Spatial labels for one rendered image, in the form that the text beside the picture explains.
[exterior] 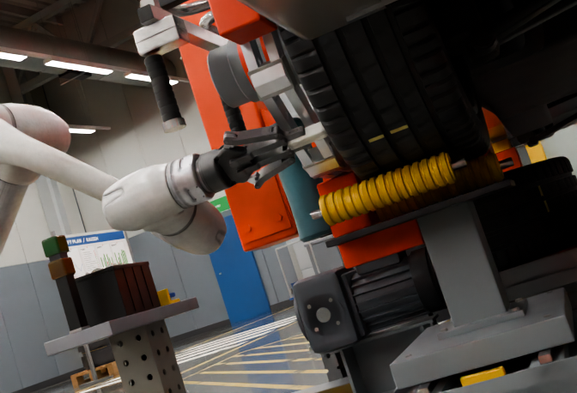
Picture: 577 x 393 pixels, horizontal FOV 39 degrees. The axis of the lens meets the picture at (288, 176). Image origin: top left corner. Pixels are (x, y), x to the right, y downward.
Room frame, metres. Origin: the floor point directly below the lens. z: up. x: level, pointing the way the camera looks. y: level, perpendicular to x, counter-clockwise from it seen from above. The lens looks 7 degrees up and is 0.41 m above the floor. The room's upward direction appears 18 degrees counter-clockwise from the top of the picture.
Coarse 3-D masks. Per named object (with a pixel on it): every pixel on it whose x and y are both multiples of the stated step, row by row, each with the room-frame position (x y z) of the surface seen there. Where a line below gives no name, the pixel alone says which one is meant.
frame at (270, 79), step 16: (272, 32) 1.35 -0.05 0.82; (256, 48) 1.38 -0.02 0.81; (272, 48) 1.34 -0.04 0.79; (256, 64) 1.35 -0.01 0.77; (272, 64) 1.34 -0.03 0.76; (288, 64) 1.37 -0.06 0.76; (256, 80) 1.35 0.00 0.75; (272, 80) 1.35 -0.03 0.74; (288, 80) 1.35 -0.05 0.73; (272, 96) 1.37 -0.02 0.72; (288, 96) 1.37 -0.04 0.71; (304, 96) 1.41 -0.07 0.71; (272, 112) 1.40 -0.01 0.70; (288, 112) 1.44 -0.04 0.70; (304, 112) 1.40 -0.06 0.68; (288, 128) 1.42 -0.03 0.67; (320, 144) 1.45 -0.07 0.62; (304, 160) 1.48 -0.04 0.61; (320, 160) 1.48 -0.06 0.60; (336, 160) 1.48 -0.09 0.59; (320, 176) 1.53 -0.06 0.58; (336, 176) 1.63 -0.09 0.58
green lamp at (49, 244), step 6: (42, 240) 1.73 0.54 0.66; (48, 240) 1.73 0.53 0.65; (54, 240) 1.72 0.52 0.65; (60, 240) 1.74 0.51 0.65; (66, 240) 1.76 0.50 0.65; (42, 246) 1.74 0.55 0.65; (48, 246) 1.73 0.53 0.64; (54, 246) 1.73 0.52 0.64; (60, 246) 1.73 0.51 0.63; (66, 246) 1.75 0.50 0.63; (48, 252) 1.73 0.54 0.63; (54, 252) 1.73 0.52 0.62; (60, 252) 1.73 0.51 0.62
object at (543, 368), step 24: (576, 312) 1.74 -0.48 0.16; (576, 336) 1.56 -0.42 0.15; (528, 360) 1.49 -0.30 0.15; (552, 360) 1.29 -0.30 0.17; (576, 360) 1.28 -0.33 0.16; (432, 384) 1.39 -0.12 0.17; (456, 384) 1.48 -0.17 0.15; (480, 384) 1.32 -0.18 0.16; (504, 384) 1.31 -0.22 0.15; (528, 384) 1.30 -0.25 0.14; (552, 384) 1.29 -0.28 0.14; (576, 384) 1.28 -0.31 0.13
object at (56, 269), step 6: (60, 258) 1.73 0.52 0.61; (66, 258) 1.74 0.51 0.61; (48, 264) 1.73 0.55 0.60; (54, 264) 1.73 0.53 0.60; (60, 264) 1.73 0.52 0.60; (66, 264) 1.73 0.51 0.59; (72, 264) 1.75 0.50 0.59; (54, 270) 1.73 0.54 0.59; (60, 270) 1.73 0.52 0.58; (66, 270) 1.73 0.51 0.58; (72, 270) 1.75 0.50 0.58; (54, 276) 1.73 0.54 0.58; (60, 276) 1.73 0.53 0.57
